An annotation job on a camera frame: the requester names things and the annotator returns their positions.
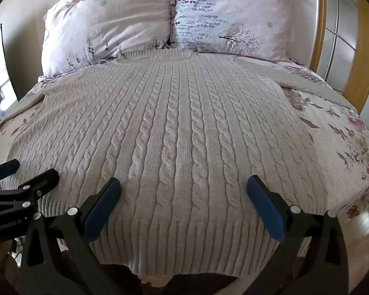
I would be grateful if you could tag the floral bed sheet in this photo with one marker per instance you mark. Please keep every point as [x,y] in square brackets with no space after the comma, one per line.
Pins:
[341,150]

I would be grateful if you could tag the person's dark clothing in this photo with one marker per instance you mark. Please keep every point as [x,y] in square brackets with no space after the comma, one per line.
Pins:
[184,285]

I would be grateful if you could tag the wooden wall shelf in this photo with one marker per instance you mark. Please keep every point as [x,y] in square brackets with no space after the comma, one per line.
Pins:
[367,52]

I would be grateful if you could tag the pink striped floral pillow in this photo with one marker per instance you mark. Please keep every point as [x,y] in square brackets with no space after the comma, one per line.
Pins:
[107,21]

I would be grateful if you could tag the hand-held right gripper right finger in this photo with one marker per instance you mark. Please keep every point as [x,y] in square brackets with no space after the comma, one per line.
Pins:
[266,210]

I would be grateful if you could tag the white fluffy blanket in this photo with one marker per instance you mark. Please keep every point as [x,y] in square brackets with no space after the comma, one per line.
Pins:
[178,129]

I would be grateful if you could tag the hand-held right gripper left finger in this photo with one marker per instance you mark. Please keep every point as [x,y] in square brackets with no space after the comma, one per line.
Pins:
[101,210]

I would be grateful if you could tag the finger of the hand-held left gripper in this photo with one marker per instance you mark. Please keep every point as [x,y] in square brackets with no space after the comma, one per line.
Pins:
[4,169]
[43,179]

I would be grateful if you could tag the blue sprig floral pillow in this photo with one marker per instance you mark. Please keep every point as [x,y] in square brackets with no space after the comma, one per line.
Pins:
[233,15]

